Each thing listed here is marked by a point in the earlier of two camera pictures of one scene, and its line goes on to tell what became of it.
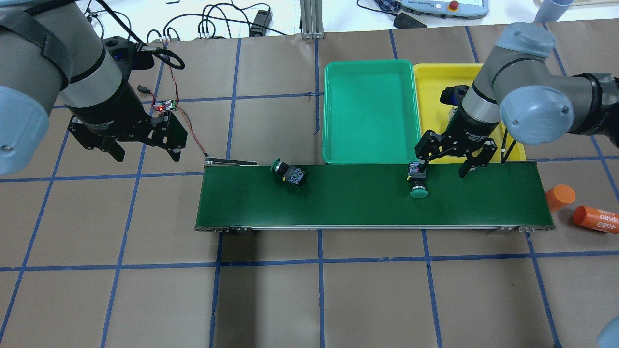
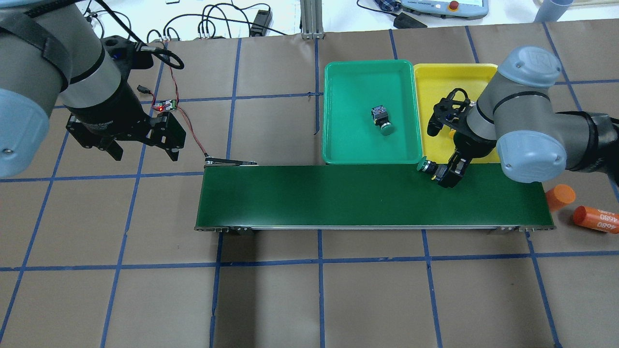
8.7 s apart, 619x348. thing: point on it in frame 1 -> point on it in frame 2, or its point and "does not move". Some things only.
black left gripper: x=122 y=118 does not move
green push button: x=418 y=181 -> x=380 y=117
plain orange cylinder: x=559 y=196 does not move
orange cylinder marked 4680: x=596 y=219 does not move
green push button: x=289 y=173 -> x=430 y=166
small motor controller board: x=166 y=105 does not move
